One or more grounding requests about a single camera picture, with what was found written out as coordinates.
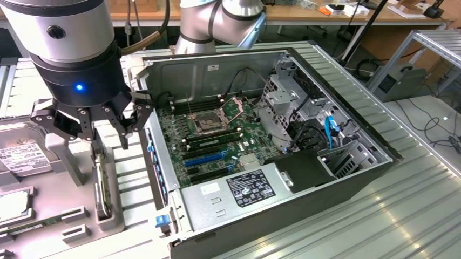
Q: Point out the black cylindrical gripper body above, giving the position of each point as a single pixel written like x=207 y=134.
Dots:
x=83 y=81

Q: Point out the green graphics card black cooler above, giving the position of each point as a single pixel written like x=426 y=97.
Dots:
x=102 y=183

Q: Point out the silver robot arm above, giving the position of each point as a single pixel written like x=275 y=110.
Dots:
x=72 y=27

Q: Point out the metal socket locking lever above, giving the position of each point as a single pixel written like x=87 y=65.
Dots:
x=187 y=103

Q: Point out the silver hard disk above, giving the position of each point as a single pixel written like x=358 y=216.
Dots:
x=22 y=159

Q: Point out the CPU socket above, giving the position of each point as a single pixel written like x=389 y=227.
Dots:
x=207 y=124

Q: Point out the black expansion slot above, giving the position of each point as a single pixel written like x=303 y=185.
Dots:
x=210 y=176
x=199 y=153

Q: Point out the installed RAM stick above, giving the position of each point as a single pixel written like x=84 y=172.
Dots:
x=215 y=141

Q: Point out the grey parts rack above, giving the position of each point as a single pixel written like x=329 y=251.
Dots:
x=54 y=199

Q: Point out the green Dell motherboard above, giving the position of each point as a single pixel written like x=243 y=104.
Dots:
x=249 y=129

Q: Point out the silver CPU chip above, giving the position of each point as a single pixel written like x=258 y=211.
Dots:
x=11 y=206

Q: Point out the silver chipset heatsink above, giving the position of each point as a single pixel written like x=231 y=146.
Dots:
x=249 y=161

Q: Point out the blue case latch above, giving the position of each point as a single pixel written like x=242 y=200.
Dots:
x=162 y=221

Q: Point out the green RAM stick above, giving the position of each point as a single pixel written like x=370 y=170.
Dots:
x=28 y=226

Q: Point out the silver power supply unit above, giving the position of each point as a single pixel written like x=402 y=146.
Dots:
x=209 y=213

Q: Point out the metal disk bay cage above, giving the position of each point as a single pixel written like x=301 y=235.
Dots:
x=281 y=97

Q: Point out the open black PC case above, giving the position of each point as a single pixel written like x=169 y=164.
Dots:
x=202 y=248

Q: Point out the long wooden desk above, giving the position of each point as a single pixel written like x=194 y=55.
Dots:
x=309 y=16

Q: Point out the orange and black box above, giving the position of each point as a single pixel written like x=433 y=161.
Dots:
x=326 y=10

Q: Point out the black tripod pole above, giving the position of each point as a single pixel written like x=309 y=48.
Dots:
x=365 y=27

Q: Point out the white box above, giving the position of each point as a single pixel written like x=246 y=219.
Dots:
x=354 y=10

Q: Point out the grey metal box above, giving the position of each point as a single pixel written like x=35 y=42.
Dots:
x=404 y=86

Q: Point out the brown cardboard box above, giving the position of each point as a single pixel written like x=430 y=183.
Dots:
x=410 y=4

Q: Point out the black desk device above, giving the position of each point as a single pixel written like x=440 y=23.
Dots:
x=433 y=12

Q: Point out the aluminium profile frame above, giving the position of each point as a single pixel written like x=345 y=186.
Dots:
x=442 y=40

